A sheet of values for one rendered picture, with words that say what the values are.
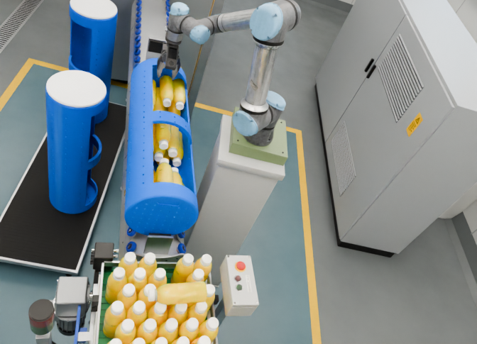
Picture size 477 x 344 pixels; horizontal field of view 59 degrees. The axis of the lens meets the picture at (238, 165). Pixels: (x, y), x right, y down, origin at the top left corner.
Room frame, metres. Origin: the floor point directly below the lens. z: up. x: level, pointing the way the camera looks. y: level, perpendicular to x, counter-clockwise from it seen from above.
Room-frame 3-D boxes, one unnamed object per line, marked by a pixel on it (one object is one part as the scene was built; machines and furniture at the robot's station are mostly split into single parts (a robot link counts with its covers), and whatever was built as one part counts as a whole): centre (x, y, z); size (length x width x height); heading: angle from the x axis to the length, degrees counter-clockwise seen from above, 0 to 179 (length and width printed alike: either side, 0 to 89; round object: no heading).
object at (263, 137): (1.53, -0.02, 1.26); 0.15 x 0.15 x 0.10
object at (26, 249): (1.72, 1.02, 0.08); 1.50 x 0.52 x 0.15; 15
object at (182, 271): (0.85, 0.03, 0.99); 0.07 x 0.07 x 0.19
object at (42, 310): (0.42, 0.33, 1.18); 0.06 x 0.06 x 0.16
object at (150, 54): (2.12, 0.74, 1.00); 0.10 x 0.04 x 0.15; 115
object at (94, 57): (2.25, 1.22, 0.59); 0.28 x 0.28 x 0.88
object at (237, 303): (0.86, -0.18, 1.05); 0.20 x 0.10 x 0.10; 25
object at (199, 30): (1.57, 0.38, 1.56); 0.11 x 0.11 x 0.08; 68
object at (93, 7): (2.25, 1.22, 1.03); 0.28 x 0.28 x 0.01
